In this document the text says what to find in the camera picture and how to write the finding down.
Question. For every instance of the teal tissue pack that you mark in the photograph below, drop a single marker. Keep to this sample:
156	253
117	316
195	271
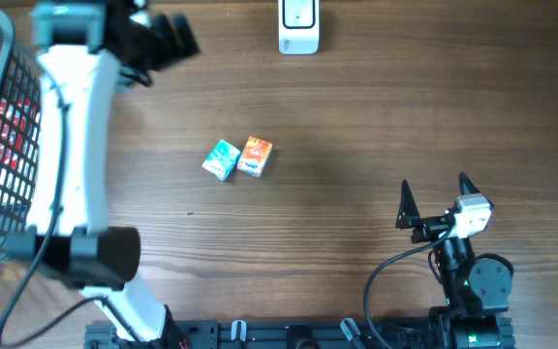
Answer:
222	159

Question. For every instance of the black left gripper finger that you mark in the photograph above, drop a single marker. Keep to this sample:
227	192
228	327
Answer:
185	41
166	45

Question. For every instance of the orange tissue pack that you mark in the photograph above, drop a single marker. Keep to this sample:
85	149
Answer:
254	156

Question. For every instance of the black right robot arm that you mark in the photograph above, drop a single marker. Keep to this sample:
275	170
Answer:
476	287

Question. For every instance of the white barcode scanner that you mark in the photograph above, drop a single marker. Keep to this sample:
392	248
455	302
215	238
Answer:
298	26

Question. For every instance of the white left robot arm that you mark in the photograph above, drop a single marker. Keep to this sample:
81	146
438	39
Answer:
90	50

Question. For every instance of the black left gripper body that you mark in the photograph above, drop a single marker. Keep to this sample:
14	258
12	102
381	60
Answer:
143	53

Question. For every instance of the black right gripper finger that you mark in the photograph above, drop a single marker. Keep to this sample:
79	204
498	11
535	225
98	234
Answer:
466	186
408	216

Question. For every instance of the red snack packet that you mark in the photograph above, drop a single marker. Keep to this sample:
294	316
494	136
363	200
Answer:
19	150

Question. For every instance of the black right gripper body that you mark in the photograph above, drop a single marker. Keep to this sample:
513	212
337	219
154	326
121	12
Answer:
430	228

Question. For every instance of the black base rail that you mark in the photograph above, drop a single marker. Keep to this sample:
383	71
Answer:
424	332

